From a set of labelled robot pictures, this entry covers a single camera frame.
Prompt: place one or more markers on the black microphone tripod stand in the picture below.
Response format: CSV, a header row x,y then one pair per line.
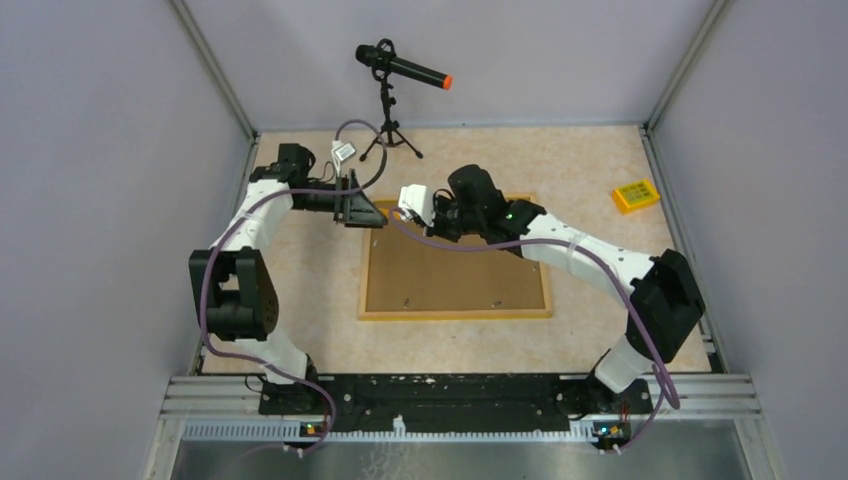
x,y
389,131

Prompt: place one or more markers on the yellow screwdriver bit box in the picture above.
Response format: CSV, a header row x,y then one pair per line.
x,y
635,196

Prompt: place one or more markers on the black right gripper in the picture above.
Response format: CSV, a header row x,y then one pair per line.
x,y
438,203

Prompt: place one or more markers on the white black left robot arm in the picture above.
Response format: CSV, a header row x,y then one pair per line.
x,y
234,295

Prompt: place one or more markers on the aluminium front rail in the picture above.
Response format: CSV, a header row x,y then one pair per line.
x,y
245,408

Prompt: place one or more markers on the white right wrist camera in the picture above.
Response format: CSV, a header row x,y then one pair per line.
x,y
416,204

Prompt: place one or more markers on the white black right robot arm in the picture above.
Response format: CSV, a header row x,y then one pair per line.
x,y
659,292

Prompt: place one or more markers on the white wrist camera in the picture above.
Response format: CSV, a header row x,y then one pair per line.
x,y
340,152
416,204

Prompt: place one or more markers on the yellow wooden picture frame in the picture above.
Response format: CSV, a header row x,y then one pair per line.
x,y
457,314

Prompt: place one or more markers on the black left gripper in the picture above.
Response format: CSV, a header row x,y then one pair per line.
x,y
356,210

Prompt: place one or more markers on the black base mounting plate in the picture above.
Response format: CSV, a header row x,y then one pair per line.
x,y
572,395

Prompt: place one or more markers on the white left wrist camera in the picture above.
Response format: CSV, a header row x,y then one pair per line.
x,y
340,152

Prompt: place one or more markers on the brown frame backing board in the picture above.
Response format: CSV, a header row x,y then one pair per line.
x,y
457,278

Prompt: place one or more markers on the black microphone orange tip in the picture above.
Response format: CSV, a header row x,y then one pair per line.
x,y
366,55

